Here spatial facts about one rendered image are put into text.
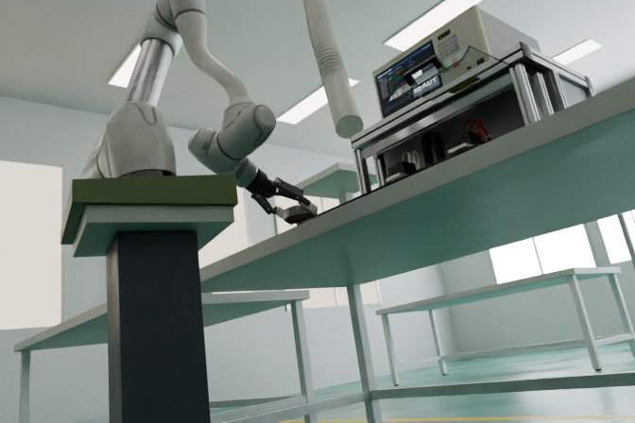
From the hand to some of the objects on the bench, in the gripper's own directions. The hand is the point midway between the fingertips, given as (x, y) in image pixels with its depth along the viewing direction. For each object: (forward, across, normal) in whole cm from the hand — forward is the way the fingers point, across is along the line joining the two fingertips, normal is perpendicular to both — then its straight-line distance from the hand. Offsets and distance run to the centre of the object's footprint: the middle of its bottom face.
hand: (300, 213), depth 168 cm
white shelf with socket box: (+67, +54, -31) cm, 91 cm away
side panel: (+52, -69, -22) cm, 89 cm away
